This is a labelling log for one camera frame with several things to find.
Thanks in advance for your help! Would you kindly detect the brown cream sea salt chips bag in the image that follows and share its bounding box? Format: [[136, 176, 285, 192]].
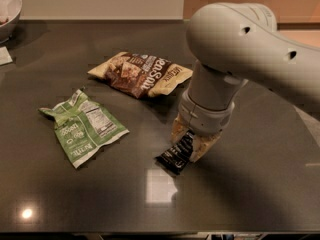
[[88, 52, 192, 99]]

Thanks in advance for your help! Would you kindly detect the black rxbar chocolate bar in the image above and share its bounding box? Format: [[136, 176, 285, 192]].
[[156, 131, 194, 175]]

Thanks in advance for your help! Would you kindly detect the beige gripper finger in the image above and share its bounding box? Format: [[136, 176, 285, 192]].
[[189, 133, 221, 162], [171, 114, 189, 143]]

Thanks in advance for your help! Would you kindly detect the white paper napkin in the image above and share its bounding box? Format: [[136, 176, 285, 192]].
[[0, 47, 13, 65]]

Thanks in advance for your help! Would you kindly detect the green snack bag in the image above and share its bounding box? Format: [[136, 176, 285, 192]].
[[39, 89, 129, 168]]

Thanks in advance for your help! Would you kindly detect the grey bowl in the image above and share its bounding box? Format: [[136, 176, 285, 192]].
[[0, 0, 22, 43]]

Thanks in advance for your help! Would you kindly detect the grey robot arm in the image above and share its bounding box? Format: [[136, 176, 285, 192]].
[[171, 3, 320, 162]]

